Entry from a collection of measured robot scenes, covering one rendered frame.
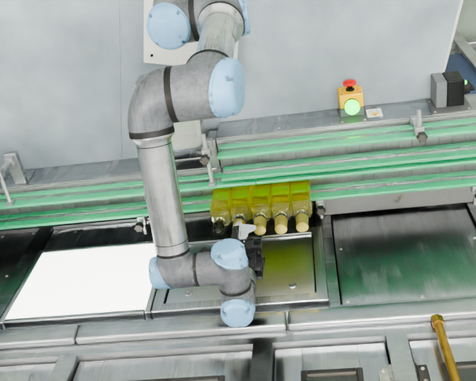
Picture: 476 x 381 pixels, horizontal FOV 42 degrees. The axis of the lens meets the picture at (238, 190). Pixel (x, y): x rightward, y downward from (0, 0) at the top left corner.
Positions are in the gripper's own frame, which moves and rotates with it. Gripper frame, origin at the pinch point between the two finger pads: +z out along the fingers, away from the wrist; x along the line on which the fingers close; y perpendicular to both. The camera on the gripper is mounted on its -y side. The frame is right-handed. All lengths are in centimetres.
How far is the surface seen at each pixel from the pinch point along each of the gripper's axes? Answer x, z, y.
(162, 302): -12.6, -12.6, -21.4
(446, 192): -10, 28, 61
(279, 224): 1.1, -0.4, 11.2
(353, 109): 19.2, 30.2, 34.4
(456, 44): 15, 89, 77
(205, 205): -3.5, 21.0, -12.1
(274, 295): -12.3, -13.4, 8.7
